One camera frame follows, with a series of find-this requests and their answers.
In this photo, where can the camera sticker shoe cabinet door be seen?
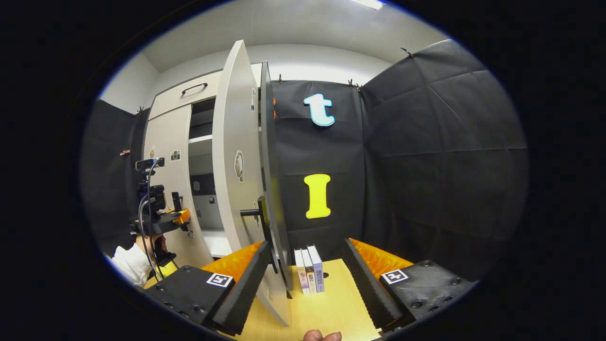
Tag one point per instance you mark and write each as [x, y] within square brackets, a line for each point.
[168, 130]

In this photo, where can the pink book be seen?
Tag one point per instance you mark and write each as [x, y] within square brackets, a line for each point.
[303, 282]

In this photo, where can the yellow spine book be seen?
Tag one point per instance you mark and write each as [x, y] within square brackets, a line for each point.
[311, 282]

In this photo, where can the beige cabinet top drawer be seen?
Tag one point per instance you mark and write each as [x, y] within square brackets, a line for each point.
[180, 97]

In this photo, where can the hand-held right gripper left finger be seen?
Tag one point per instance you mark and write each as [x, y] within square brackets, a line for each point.
[244, 296]

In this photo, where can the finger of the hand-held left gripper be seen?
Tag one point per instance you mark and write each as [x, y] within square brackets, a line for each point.
[182, 216]

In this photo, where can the headphone sticker shoe cabinet door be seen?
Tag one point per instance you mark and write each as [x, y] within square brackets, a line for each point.
[234, 142]

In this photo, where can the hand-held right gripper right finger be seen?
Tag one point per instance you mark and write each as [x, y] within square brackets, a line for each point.
[367, 291]

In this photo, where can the black backdrop cloth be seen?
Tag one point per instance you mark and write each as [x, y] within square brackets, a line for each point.
[426, 166]

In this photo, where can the white cabinet shelf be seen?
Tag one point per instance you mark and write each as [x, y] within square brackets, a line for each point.
[218, 244]
[201, 139]

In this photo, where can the double-door shoe cabinet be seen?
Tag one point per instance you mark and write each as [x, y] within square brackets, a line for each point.
[277, 189]

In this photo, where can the ceiling light strip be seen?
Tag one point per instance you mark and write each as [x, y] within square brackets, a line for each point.
[369, 4]

